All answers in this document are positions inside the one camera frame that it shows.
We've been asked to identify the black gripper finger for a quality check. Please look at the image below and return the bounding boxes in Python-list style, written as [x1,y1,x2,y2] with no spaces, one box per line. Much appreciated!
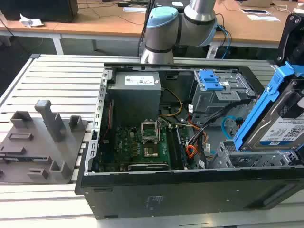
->
[276,13,296,65]

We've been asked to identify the hard disk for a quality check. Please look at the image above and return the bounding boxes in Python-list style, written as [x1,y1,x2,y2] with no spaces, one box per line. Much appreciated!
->
[232,61,304,152]

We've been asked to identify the blue disk wire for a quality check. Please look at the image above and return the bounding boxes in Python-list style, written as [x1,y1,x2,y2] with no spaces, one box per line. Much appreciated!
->
[220,115,241,141]

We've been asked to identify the metal disk bay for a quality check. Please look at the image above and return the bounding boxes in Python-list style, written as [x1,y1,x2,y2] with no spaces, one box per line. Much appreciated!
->
[206,140,304,170]

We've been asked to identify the white paper sheets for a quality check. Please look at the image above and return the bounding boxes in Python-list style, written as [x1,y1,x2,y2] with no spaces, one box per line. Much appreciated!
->
[239,8,281,22]

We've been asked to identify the blue drive cage latch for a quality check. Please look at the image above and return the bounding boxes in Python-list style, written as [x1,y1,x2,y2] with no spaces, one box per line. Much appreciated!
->
[199,69,225,91]

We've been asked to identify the metal drive cage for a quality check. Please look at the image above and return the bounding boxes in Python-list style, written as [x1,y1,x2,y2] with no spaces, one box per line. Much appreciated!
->
[191,70,259,124]

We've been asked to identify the RAM stick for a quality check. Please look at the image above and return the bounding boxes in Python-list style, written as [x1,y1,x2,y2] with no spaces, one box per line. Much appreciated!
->
[175,127,189,170]

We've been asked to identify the white paper sheet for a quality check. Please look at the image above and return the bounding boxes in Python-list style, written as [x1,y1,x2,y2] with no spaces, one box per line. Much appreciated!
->
[123,7,148,13]

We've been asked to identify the black power strip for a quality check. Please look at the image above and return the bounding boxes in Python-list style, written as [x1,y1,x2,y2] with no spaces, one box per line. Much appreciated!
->
[117,1,153,8]

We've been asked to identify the grey power supply unit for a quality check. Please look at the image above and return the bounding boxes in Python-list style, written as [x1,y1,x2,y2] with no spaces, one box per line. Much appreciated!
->
[108,72,162,122]

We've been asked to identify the metal socket cover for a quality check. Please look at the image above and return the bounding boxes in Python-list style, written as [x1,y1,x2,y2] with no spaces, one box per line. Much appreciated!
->
[140,120,159,143]

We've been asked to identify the CPU socket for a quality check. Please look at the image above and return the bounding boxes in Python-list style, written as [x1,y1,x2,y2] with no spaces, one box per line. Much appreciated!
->
[142,145,160,159]

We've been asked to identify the brown wooden desk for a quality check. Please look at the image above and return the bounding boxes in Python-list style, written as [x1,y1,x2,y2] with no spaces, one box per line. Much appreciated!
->
[0,16,61,56]
[52,0,304,60]

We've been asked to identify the black graphics card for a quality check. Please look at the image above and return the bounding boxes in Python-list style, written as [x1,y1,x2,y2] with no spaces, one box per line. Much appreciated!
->
[127,162,171,171]

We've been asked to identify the green motherboard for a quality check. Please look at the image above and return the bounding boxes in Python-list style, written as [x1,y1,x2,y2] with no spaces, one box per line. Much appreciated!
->
[98,123,198,172]

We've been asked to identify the black open PC case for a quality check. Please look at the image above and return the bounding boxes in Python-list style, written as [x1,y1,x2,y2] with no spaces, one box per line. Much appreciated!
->
[75,62,304,220]

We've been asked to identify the black box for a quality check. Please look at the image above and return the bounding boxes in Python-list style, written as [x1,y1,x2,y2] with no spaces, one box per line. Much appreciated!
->
[0,0,79,24]

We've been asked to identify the crumpled white paper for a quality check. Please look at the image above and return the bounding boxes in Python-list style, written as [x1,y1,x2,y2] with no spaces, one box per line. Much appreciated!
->
[19,13,45,28]

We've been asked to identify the grey parts rack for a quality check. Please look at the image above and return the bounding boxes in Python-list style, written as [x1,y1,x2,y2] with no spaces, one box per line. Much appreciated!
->
[0,99,89,185]

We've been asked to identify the blue cables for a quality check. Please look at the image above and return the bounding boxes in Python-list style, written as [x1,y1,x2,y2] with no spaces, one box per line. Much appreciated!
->
[216,23,233,59]

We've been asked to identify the black wire bundle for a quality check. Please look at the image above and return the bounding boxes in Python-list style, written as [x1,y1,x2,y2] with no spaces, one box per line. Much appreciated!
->
[187,97,253,146]

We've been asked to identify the yellow wires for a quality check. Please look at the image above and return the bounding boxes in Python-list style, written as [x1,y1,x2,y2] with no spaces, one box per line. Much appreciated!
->
[158,88,183,118]

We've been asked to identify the orange wires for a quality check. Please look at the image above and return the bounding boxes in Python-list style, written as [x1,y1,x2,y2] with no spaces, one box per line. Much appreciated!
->
[186,144,203,159]

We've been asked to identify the red wire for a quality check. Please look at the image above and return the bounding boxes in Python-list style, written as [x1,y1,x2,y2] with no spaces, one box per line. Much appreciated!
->
[107,99,114,131]

